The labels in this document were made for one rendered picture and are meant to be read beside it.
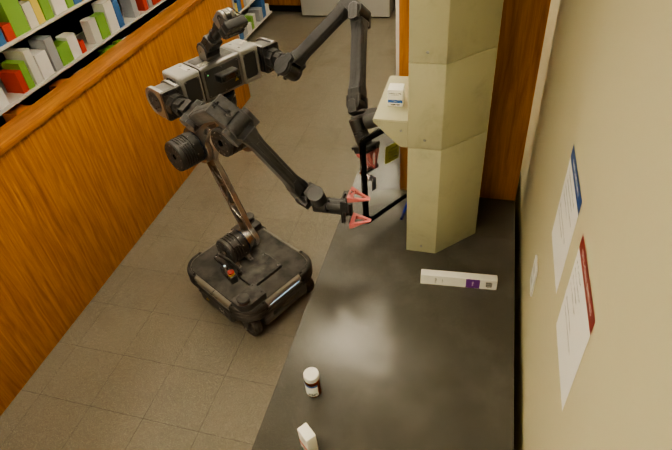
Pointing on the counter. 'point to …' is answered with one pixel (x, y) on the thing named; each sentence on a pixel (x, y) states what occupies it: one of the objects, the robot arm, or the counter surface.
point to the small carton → (396, 94)
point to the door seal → (366, 179)
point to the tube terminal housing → (446, 148)
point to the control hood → (394, 125)
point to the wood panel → (496, 154)
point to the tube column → (455, 1)
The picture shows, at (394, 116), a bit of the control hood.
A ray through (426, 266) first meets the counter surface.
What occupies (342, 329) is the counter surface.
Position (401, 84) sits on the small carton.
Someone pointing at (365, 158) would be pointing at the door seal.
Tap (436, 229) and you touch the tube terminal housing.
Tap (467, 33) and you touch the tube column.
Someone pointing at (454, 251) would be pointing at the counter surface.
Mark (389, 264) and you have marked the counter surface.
